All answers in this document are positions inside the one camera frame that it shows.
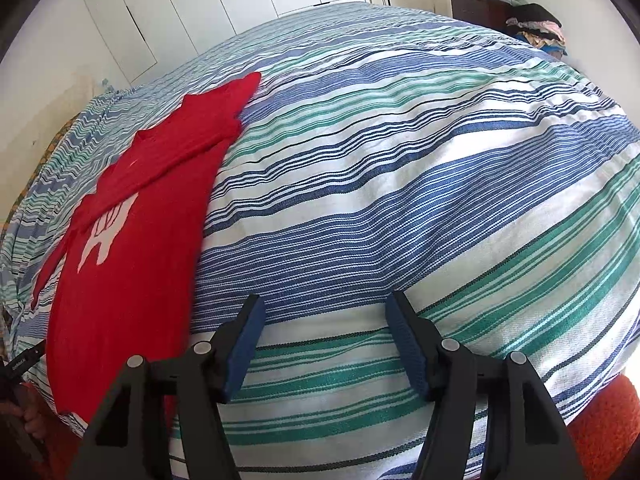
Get dark wooden nightstand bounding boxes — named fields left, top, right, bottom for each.
left=447, top=0, right=516, bottom=28

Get orange patterned bed sheet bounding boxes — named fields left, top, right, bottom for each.
left=0, top=112, right=76, bottom=361

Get red sweater with white rabbit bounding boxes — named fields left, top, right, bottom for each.
left=31, top=71, right=262, bottom=426

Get pile of clothes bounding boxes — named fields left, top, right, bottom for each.
left=480, top=0, right=568, bottom=56

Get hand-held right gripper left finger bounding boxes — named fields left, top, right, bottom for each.
left=67, top=294, right=267, bottom=480

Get blue green striped duvet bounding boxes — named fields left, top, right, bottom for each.
left=0, top=1, right=640, bottom=480

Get person's left hand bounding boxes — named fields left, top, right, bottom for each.
left=21, top=395, right=53, bottom=443

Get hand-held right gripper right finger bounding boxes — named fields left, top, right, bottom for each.
left=386, top=290, right=587, bottom=480

